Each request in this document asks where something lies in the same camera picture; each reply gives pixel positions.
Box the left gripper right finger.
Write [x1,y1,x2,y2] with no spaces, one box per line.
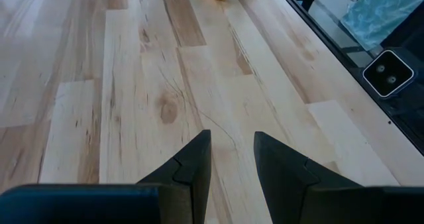
[253,131,424,224]

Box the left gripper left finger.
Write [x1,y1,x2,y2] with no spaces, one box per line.
[0,129,213,224]

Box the teal patterned bag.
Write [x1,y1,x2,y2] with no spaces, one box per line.
[341,0,424,52]

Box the black square depth camera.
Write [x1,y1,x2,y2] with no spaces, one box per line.
[362,49,416,99]

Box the black aluminium table frame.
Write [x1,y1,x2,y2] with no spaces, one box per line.
[273,0,424,157]

